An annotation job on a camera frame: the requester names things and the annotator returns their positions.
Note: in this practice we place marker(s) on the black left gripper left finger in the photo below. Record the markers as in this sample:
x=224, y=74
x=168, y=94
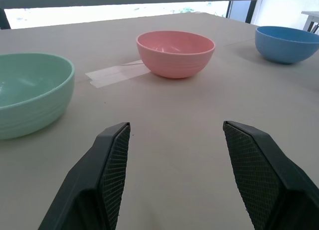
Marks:
x=89, y=185

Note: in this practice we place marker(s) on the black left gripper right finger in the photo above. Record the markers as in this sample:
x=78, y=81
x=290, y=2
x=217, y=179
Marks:
x=269, y=180

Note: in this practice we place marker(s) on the green plastic bowl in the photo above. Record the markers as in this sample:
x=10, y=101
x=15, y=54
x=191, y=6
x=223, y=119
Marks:
x=30, y=95

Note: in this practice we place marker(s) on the clear tape strip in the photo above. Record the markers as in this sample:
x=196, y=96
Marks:
x=114, y=74

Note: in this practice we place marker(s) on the blue plastic bowl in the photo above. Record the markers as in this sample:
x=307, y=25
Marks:
x=286, y=44

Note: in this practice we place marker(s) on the pink plastic bowl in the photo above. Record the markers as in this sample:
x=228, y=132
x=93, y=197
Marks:
x=174, y=55

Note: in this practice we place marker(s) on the white side table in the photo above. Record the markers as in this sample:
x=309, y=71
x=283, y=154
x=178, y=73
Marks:
x=311, y=19

